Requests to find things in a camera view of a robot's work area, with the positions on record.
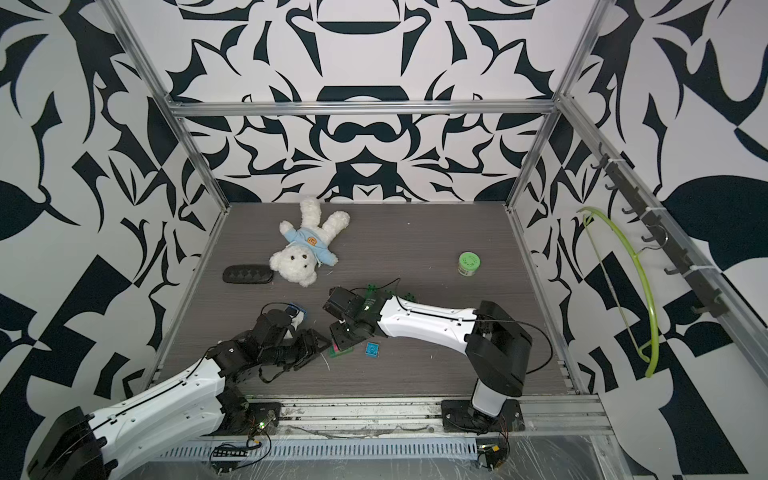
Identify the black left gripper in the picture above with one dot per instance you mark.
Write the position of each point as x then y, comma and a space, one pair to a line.
313, 346

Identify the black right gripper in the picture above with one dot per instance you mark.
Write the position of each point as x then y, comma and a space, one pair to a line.
338, 339

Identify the green long lego plate brick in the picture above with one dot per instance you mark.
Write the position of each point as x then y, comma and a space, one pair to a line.
334, 352

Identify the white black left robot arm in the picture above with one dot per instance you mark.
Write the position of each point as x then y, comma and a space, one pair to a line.
203, 399

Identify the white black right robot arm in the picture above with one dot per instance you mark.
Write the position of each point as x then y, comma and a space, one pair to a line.
497, 347

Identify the cyan overturned lego brick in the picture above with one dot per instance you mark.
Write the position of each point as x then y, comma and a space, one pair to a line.
372, 350

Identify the white teddy bear blue shirt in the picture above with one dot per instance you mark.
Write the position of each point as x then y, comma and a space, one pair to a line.
308, 246

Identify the black remote control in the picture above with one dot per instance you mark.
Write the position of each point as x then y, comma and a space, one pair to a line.
246, 274

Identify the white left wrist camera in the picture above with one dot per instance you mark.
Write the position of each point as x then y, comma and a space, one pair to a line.
296, 314

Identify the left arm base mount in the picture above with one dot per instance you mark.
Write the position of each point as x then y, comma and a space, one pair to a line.
243, 417

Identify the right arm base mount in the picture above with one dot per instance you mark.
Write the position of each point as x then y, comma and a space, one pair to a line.
460, 416

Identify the black wall hook rack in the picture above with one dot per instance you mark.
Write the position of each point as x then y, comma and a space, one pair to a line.
660, 236

